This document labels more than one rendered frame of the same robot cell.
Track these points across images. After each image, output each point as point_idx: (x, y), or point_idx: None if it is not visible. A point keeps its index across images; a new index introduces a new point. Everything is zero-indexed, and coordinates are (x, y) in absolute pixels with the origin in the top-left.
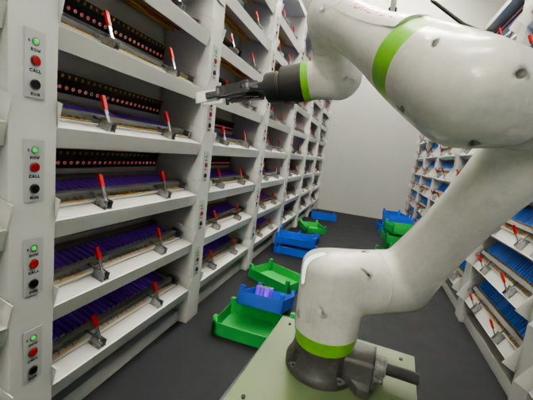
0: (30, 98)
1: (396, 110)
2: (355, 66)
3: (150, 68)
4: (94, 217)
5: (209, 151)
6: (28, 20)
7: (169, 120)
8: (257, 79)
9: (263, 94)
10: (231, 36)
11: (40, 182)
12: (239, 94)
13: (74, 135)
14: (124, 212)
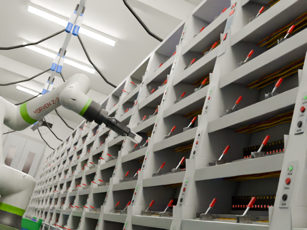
0: (142, 171)
1: (30, 125)
2: (51, 111)
3: (171, 138)
4: (137, 217)
5: (191, 175)
6: (149, 148)
7: (180, 162)
8: (283, 51)
9: (105, 122)
10: (249, 53)
11: (134, 199)
12: (114, 129)
13: (145, 180)
14: (143, 219)
